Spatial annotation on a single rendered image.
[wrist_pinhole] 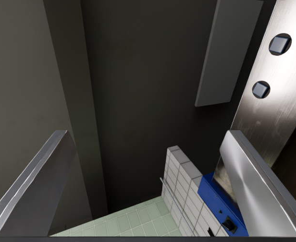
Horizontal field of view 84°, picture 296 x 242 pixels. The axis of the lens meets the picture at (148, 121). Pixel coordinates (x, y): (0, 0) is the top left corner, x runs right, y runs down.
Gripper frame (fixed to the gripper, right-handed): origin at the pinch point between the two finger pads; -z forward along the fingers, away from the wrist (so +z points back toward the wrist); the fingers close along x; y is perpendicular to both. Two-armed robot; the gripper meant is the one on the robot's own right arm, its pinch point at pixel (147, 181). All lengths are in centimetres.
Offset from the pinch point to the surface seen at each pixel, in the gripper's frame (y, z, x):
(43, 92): 69, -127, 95
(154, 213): 164, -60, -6
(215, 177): 74, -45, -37
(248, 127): 37, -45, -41
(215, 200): 83, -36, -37
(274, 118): 28, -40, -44
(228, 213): 80, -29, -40
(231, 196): 74, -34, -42
